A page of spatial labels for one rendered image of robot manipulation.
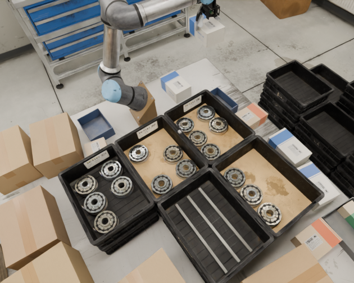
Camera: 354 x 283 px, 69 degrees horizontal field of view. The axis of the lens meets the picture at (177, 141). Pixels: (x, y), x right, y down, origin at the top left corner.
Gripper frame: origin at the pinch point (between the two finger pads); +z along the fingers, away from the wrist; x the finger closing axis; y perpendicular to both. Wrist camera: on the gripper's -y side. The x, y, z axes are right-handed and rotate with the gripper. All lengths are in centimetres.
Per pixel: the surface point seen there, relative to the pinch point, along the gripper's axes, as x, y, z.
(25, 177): -126, 17, 34
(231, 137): -20, 57, 28
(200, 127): -30, 43, 28
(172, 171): -57, 59, 28
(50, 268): -120, 74, 21
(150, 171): -66, 53, 28
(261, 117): 6, 52, 33
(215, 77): 7.5, 3.2, 40.8
